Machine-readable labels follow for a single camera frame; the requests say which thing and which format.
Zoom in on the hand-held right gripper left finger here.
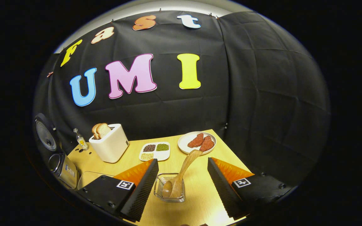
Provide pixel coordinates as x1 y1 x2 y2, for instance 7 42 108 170
77 159 159 222

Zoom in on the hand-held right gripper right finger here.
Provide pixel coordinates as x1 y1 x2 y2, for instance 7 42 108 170
207 157 294 220

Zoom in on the wire chopstick holder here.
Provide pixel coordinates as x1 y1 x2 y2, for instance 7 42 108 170
154 173 185 203

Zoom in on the wooden spoon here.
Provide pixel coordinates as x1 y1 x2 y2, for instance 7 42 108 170
162 149 204 199

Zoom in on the grey rice cooker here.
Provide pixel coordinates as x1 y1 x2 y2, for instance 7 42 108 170
34 113 80 190

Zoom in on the white divided bean dish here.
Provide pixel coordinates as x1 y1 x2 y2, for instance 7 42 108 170
139 142 171 162

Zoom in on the red meat piece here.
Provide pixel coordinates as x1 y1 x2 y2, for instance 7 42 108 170
187 133 204 148
199 136 215 152

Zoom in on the white toaster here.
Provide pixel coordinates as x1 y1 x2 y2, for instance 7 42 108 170
89 123 129 164

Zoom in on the white round plate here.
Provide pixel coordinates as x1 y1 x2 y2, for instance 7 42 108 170
178 131 217 155

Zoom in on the small glass bottle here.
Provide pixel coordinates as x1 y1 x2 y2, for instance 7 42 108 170
73 128 89 150

